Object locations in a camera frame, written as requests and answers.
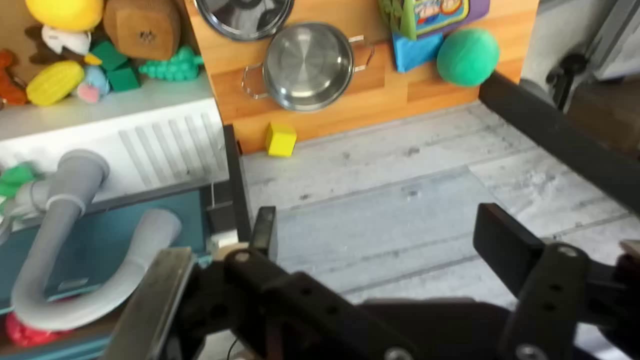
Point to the brown and white plush toy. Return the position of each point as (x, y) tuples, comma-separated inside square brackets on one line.
[(65, 41)]

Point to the yellow toy corn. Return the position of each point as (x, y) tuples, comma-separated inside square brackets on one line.
[(54, 83)]

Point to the yellow toy block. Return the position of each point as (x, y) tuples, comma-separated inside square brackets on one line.
[(280, 141)]

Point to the green ball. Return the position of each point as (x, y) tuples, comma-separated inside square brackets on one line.
[(467, 57)]

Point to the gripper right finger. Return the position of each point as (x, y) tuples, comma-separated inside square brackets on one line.
[(550, 290)]

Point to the black bar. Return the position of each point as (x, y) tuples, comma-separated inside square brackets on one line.
[(575, 142)]

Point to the green toy block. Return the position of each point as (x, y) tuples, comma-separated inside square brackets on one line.
[(107, 55), (123, 80)]

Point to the green toy grapes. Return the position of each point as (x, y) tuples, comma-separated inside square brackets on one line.
[(172, 67)]

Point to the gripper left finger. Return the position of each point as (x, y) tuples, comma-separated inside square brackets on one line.
[(280, 300)]

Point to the grey tap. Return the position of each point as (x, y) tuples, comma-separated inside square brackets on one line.
[(55, 235)]

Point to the blue cloth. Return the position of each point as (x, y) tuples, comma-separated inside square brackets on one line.
[(415, 52)]

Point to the colourful toy box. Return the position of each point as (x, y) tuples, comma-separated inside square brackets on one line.
[(435, 12)]

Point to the yellow round plush toy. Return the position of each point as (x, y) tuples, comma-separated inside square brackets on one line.
[(65, 12)]

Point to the green plush toy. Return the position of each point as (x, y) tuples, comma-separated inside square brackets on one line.
[(15, 181)]

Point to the blue and pink plush toy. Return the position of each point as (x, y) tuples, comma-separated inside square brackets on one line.
[(92, 85)]

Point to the silver metal plate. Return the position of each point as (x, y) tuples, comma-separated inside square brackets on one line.
[(150, 305)]

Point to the wooden block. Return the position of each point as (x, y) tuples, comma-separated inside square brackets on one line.
[(142, 27)]

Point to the orange plush toy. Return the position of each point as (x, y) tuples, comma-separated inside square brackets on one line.
[(10, 85)]

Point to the steel pan lid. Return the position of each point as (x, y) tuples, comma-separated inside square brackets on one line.
[(245, 17)]

